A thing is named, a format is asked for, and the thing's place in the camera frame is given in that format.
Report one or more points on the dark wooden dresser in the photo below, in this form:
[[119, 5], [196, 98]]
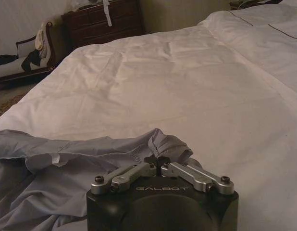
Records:
[[102, 24]]

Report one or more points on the light blue shirt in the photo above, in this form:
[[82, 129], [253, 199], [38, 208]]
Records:
[[66, 173]]

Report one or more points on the white pillow with brown piping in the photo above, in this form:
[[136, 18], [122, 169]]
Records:
[[286, 29]]

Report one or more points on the wooden upholstered bench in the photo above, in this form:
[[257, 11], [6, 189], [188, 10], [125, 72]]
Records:
[[23, 60]]

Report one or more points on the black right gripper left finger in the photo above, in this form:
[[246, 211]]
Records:
[[129, 174]]

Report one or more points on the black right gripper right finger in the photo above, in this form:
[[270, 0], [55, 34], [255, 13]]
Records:
[[199, 175]]

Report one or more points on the black garment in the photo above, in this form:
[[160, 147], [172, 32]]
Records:
[[32, 60]]

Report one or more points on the white bed duvet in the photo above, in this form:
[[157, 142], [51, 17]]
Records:
[[163, 96]]

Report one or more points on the cream garment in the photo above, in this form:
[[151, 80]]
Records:
[[42, 41]]

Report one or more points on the black cloth on bench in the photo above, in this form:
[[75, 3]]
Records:
[[4, 59]]

